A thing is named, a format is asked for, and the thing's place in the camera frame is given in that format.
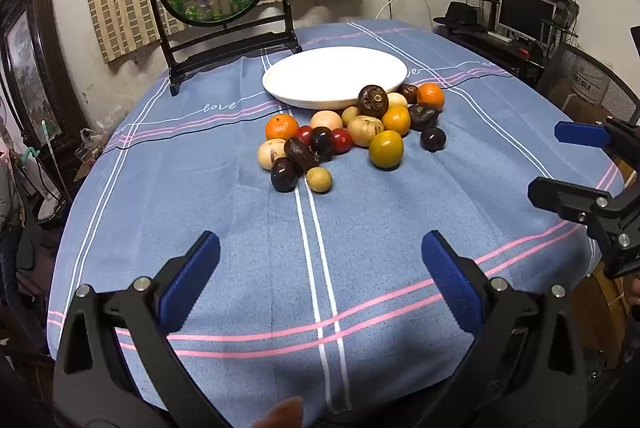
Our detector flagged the orange tangerine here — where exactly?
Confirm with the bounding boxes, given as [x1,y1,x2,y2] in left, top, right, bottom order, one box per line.
[265,114,300,143]
[416,83,445,110]

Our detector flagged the black hat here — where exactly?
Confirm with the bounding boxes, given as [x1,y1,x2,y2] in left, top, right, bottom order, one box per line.
[432,2,488,33]

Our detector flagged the dark purple plum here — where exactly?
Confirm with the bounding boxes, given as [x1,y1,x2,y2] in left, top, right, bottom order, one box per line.
[310,127,335,161]
[420,127,447,153]
[270,157,300,193]

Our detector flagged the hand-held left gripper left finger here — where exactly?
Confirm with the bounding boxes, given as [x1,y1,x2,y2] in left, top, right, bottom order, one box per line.
[52,230,231,428]

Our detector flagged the clear plastic bag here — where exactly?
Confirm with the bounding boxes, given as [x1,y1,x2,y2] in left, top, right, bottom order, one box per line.
[75,128,108,166]

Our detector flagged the blue striped tablecloth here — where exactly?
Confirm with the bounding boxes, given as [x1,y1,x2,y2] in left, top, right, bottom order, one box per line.
[47,20,626,428]

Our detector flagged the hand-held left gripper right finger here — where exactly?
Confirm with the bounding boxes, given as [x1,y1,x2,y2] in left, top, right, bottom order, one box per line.
[420,229,590,428]

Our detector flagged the yellow-orange round fruit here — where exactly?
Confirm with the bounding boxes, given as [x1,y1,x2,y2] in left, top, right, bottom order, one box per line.
[381,106,412,136]
[369,130,404,170]

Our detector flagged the small tan longan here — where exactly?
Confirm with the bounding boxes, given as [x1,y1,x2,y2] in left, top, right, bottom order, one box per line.
[305,167,333,193]

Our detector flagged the pale beige spotted fruit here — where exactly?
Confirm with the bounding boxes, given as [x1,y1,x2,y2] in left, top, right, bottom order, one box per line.
[257,139,288,170]

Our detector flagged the person's left hand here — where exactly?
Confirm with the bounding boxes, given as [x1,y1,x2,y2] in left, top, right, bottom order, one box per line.
[252,396,305,428]

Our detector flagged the white round plate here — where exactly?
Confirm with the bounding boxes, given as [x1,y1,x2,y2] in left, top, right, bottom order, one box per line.
[262,46,408,110]

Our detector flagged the dark low cabinet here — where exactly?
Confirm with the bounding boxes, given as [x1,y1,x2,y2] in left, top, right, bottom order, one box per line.
[440,22,551,83]

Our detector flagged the black mesh chair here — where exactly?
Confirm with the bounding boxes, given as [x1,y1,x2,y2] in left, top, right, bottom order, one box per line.
[537,42,640,126]

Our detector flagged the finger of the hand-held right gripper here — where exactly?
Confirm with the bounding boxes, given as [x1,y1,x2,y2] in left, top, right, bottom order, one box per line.
[554,117,640,159]
[527,175,640,259]

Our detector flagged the dark framed painting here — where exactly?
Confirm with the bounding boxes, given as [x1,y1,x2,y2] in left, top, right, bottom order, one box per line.
[0,0,93,153]

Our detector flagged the computer monitor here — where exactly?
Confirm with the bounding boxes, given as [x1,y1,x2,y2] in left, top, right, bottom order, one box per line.
[496,0,558,43]

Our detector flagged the tan purple-speckled fruit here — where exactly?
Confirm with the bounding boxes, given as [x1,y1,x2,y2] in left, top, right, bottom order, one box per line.
[347,115,385,147]

